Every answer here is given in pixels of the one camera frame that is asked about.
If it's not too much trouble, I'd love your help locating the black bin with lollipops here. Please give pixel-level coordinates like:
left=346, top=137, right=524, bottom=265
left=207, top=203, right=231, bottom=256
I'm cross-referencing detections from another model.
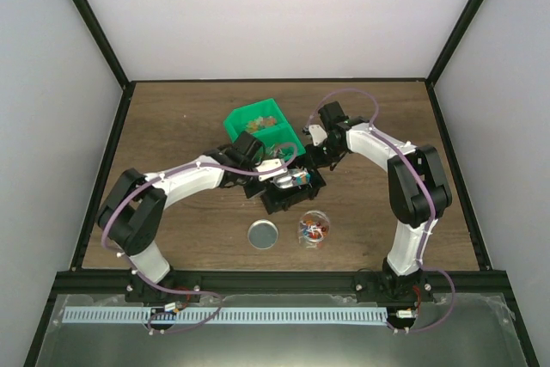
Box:
left=260, top=168, right=326, bottom=214

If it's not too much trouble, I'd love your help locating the silver metal scoop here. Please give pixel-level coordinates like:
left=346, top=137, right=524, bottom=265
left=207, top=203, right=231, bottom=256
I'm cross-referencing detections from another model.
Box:
left=272, top=168, right=310, bottom=190

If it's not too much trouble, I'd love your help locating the green bin with lollipops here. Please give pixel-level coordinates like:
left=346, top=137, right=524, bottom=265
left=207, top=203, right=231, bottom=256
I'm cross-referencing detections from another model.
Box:
left=253, top=123, right=305, bottom=161

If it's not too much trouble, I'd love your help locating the silver metal jar lid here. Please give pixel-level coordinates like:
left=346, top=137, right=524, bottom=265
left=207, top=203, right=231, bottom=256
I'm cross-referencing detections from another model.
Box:
left=247, top=219, right=278, bottom=250

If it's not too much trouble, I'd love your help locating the green bin with star candies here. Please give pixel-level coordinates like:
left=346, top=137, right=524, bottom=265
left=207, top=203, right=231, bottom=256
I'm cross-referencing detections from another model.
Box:
left=223, top=98, right=298, bottom=146

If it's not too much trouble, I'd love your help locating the clear plastic jar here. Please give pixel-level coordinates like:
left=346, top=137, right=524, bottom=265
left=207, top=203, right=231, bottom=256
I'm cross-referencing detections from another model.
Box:
left=297, top=210, right=331, bottom=249

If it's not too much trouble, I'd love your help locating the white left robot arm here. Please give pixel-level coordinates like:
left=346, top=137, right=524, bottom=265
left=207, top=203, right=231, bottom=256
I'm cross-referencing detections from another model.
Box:
left=96, top=132, right=297, bottom=302

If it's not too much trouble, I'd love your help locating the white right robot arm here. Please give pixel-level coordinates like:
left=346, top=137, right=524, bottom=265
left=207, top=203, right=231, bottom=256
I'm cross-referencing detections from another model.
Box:
left=303, top=101, right=452, bottom=301

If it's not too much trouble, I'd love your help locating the light blue slotted strip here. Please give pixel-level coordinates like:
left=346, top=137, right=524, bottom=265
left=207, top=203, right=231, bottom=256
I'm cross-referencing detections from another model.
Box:
left=62, top=306, right=388, bottom=326

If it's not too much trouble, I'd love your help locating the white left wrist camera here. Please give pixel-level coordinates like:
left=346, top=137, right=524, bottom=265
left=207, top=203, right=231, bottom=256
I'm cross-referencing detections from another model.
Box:
left=255, top=158, right=288, bottom=181

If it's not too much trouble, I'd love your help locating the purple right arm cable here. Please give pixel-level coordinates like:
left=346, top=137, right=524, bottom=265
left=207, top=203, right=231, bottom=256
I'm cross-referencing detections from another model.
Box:
left=307, top=88, right=456, bottom=334

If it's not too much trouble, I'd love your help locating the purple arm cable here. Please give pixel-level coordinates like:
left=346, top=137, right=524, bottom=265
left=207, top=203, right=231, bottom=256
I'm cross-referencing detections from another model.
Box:
left=101, top=141, right=298, bottom=336
left=307, top=88, right=456, bottom=334

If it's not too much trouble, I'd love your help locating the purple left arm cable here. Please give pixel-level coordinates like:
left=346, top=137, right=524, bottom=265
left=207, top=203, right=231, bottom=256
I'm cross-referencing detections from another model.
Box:
left=101, top=141, right=298, bottom=336

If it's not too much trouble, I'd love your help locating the black front mounting rail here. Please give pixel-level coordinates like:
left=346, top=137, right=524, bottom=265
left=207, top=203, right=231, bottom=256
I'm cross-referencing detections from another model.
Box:
left=55, top=270, right=508, bottom=304

